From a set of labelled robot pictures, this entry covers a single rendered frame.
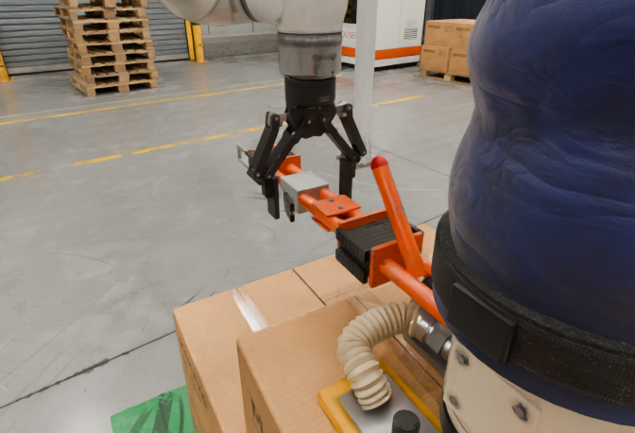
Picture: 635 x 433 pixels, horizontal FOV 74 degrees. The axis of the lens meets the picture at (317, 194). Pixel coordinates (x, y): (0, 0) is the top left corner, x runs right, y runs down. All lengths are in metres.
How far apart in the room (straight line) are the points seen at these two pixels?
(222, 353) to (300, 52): 0.83
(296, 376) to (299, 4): 0.47
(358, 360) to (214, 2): 0.48
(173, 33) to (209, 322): 8.90
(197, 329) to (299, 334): 0.66
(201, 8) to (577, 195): 0.51
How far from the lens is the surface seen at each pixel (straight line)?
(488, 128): 0.30
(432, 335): 0.54
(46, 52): 9.44
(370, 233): 0.58
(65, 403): 1.99
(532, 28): 0.26
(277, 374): 0.59
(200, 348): 1.22
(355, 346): 0.52
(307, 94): 0.61
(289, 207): 0.66
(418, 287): 0.51
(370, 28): 3.57
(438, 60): 7.65
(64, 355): 2.18
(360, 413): 0.53
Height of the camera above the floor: 1.39
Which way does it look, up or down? 26 degrees down
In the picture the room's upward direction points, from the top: straight up
